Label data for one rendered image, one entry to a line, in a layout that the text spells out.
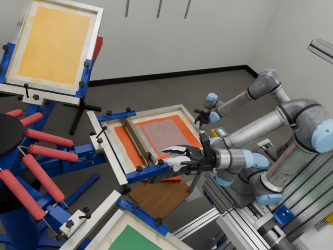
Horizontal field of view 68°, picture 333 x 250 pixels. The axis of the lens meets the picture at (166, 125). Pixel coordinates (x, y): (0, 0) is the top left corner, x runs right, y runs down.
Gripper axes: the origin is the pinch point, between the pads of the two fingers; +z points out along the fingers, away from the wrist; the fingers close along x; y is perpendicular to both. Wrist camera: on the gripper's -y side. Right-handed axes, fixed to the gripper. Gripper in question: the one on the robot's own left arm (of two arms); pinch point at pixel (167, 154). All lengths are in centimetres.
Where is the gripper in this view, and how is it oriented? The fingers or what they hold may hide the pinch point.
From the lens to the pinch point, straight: 90.5
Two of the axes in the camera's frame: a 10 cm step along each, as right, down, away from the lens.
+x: -2.0, -6.0, 7.8
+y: -2.0, 8.0, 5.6
